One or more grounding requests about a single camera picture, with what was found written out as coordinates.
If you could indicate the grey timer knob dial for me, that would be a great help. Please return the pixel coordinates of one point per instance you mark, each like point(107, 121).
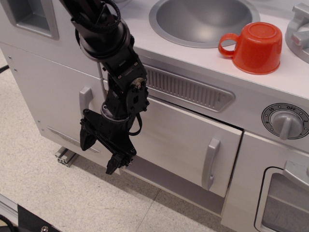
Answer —
point(286, 121)

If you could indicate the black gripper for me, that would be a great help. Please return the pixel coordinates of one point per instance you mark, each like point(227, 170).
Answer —
point(113, 134)

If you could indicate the aluminium extrusion bar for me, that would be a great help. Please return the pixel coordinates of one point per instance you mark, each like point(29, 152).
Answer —
point(66, 156)

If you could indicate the white fridge door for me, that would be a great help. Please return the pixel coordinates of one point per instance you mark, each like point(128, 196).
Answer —
point(51, 92)

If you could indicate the grey fridge door handle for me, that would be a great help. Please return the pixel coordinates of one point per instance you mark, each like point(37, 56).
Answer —
point(85, 98)

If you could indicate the grey oven door handle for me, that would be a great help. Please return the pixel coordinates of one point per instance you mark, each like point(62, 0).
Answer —
point(297, 173)

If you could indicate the grey vent grille panel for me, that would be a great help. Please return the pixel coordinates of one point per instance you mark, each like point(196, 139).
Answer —
point(204, 95)

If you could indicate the white toy oven door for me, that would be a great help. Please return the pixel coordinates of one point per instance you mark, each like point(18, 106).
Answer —
point(283, 206)

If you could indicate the orange plastic cup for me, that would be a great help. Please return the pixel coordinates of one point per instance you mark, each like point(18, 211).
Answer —
point(257, 50)

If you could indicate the grey cabinet door handle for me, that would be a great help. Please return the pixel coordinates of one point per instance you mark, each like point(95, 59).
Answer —
point(207, 176)

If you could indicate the grey stove burner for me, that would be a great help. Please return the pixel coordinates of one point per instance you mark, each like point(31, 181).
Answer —
point(296, 39)

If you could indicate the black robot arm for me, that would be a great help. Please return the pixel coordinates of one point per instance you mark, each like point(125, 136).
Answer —
point(104, 37)

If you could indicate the grey ice dispenser recess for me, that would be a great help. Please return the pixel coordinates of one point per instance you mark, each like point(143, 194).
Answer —
point(36, 16)

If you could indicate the white cabinet door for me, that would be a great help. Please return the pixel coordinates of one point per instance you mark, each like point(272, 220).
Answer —
point(176, 140)

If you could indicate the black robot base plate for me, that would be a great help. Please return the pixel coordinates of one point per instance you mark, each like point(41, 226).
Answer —
point(23, 221)

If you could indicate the silver fridge nameplate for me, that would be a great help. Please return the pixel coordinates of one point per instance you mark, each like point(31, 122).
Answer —
point(73, 143)

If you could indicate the grey toy sink basin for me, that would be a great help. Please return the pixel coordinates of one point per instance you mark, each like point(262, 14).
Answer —
point(200, 23)

